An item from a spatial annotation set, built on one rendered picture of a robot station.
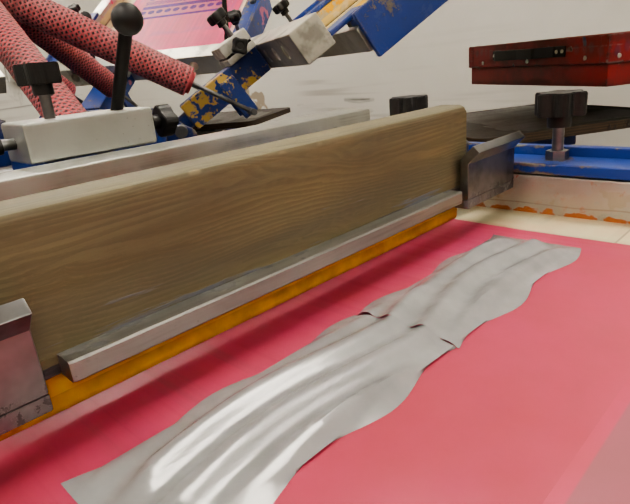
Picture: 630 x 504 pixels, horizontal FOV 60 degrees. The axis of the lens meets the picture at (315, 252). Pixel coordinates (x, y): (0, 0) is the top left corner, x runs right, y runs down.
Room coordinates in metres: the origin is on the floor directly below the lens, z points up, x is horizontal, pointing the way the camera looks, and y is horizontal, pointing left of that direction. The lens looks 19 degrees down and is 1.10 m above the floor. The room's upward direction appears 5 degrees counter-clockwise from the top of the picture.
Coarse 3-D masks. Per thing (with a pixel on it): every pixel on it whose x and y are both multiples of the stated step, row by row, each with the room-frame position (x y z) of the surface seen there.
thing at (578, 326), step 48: (432, 240) 0.43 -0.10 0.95; (480, 240) 0.41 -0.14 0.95; (576, 240) 0.39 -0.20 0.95; (336, 288) 0.34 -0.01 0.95; (384, 288) 0.34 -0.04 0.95; (576, 288) 0.31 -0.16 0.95; (624, 288) 0.30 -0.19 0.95; (480, 336) 0.26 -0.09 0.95; (528, 336) 0.26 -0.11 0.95; (576, 336) 0.25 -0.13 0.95; (624, 336) 0.25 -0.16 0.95; (576, 384) 0.21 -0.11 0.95
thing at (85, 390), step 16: (432, 224) 0.43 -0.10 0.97; (400, 240) 0.40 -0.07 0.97; (368, 256) 0.37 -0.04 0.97; (320, 272) 0.34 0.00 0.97; (336, 272) 0.35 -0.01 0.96; (288, 288) 0.32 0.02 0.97; (304, 288) 0.33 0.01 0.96; (256, 304) 0.30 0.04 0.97; (272, 304) 0.31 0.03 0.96; (224, 320) 0.28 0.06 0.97; (240, 320) 0.29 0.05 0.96; (192, 336) 0.27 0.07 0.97; (208, 336) 0.27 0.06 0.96; (160, 352) 0.25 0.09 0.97; (176, 352) 0.26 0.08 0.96; (128, 368) 0.24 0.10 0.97; (144, 368) 0.25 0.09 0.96; (80, 384) 0.22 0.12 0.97; (96, 384) 0.23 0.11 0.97; (112, 384) 0.23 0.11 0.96; (64, 400) 0.22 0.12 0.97; (80, 400) 0.22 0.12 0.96; (48, 416) 0.21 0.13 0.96; (16, 432) 0.20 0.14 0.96
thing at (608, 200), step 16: (528, 176) 0.48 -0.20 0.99; (544, 176) 0.47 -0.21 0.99; (560, 176) 0.46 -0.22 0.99; (512, 192) 0.49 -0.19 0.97; (528, 192) 0.48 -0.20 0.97; (544, 192) 0.47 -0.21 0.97; (560, 192) 0.46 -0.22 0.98; (576, 192) 0.45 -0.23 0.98; (592, 192) 0.44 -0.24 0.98; (608, 192) 0.43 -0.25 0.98; (624, 192) 0.42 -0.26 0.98; (512, 208) 0.49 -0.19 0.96; (528, 208) 0.48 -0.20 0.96; (544, 208) 0.47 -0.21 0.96; (560, 208) 0.46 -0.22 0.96; (576, 208) 0.45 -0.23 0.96; (592, 208) 0.44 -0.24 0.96; (608, 208) 0.43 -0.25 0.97; (624, 208) 0.42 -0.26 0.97
